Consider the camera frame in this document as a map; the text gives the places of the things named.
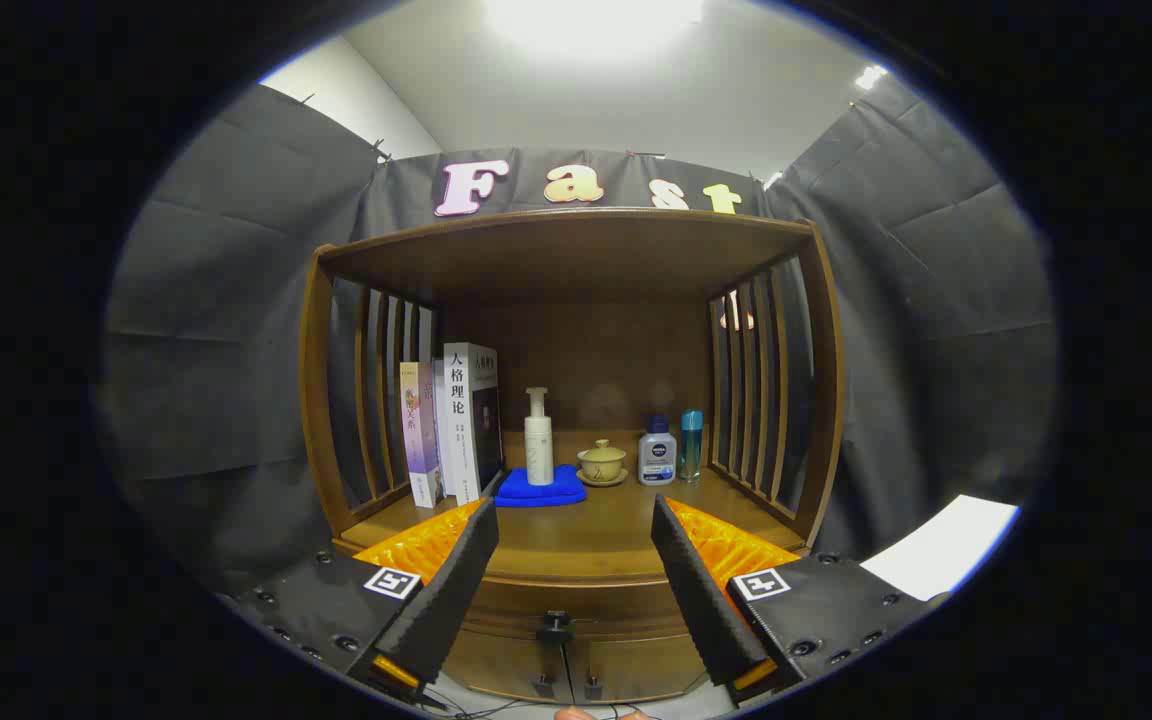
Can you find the wooden countertop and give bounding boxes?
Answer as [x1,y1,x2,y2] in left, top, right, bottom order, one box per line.
[336,455,807,591]

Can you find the purple paperback book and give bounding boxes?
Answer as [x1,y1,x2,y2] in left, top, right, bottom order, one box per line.
[400,362,442,509]

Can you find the thick white book dark cover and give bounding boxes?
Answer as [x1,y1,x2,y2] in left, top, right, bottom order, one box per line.
[443,343,505,506]

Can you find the white lotion bottle blue cap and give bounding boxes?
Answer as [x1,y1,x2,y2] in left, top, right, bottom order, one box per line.
[638,415,678,486]

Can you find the wooden drawer with black knob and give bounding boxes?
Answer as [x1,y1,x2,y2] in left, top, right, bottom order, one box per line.
[461,575,702,646]

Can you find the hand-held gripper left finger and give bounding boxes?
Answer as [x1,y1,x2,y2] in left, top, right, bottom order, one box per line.
[226,497,500,701]

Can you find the yellow lidded teacup with saucer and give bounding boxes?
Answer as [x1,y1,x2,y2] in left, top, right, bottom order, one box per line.
[576,438,629,488]

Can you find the large ceiling light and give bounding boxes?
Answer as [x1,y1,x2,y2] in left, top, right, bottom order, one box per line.
[481,0,707,61]

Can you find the wooden cabinet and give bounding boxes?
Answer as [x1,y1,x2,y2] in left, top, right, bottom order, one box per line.
[298,207,845,706]

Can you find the slim blue bottle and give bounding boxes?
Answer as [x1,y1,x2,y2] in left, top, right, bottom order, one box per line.
[679,409,705,482]

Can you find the white pump bottle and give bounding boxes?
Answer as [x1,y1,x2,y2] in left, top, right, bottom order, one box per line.
[524,387,555,487]

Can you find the thin white book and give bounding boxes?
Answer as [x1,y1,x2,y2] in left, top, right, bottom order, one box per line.
[433,358,457,498]

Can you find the white flat panel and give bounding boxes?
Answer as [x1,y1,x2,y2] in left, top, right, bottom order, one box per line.
[858,494,1022,602]

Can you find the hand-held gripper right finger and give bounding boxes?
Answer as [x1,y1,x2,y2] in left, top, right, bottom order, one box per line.
[650,494,947,706]

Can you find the blue folded cloth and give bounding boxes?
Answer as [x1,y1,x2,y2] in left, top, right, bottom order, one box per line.
[494,465,588,508]

